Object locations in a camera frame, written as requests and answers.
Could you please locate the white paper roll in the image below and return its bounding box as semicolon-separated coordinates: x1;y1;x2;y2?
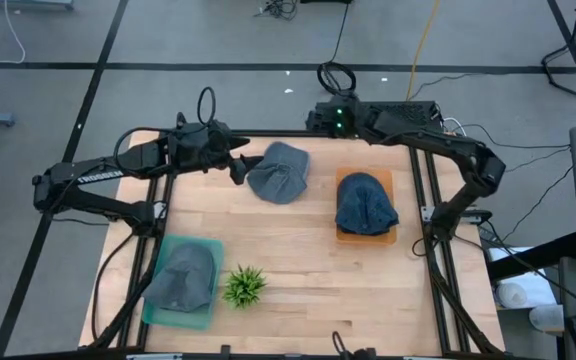
496;281;530;310
528;303;565;334

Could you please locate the grey furniture base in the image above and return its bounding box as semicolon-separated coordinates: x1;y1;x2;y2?
0;0;76;13

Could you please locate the black perforated computer case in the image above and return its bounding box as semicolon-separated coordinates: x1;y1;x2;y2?
362;100;444;134

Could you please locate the black beam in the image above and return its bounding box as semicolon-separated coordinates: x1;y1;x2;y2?
485;232;576;281

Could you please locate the dark blue denim bucket hat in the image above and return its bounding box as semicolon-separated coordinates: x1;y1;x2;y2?
334;171;401;237

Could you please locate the tangled black cable bundle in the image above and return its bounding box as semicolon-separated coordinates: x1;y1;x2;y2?
252;0;300;20

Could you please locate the artificial green plant white pot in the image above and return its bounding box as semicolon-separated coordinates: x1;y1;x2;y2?
221;264;268;310

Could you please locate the coiled black cable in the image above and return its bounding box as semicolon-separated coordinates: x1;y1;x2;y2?
315;0;358;99

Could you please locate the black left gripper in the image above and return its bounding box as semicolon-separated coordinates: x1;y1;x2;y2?
169;118;266;187

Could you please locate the yellow cable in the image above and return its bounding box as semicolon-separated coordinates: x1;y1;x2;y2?
405;0;442;102

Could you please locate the black aluminium rig frame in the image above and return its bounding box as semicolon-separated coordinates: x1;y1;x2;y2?
78;111;507;360

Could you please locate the green plastic bin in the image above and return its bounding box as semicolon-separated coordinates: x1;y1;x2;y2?
140;233;226;332

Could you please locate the orange plastic bin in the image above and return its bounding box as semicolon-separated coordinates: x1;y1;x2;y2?
334;166;399;247

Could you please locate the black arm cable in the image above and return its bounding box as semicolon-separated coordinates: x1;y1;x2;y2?
90;230;138;342

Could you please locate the grey denim bucket hat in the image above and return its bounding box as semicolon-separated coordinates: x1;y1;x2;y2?
245;140;312;206
142;242;218;314

